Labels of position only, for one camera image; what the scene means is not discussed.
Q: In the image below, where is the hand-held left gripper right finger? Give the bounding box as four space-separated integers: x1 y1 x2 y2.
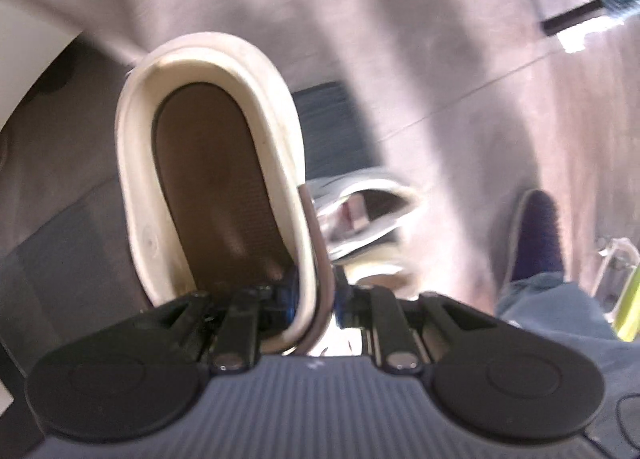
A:
335 283 502 372

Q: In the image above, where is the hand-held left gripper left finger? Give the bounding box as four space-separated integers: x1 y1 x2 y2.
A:
145 279 301 372

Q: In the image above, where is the white lace-up sneaker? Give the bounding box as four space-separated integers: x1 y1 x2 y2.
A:
305 168 422 261

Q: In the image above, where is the grey patchwork door mat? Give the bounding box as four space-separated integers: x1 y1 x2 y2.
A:
0 81 387 375

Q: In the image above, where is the person's dark blue slipper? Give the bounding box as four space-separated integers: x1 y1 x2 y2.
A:
502 189 567 286

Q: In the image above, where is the person's blue jeans leg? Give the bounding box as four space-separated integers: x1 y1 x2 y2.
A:
495 271 640 459

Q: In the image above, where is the yellow-green plastic item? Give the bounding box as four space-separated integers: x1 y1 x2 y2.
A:
612 263 640 343

